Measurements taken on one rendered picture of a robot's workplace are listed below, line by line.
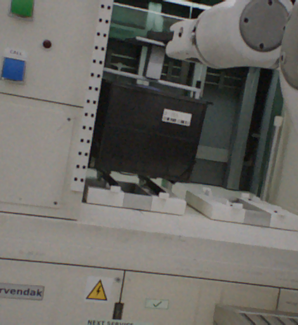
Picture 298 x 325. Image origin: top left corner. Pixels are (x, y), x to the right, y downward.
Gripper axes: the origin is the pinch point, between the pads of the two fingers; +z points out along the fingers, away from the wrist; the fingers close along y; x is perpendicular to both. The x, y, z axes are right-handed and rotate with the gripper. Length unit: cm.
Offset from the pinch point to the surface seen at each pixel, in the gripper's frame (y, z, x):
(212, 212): 17.6, 21.7, -30.3
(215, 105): 38, 92, -5
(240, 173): 49, 86, -26
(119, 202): -2.7, 21.7, -31.0
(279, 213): 32.6, 20.9, -28.4
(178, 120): 6.7, 21.5, -12.2
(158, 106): 2.0, 21.2, -10.2
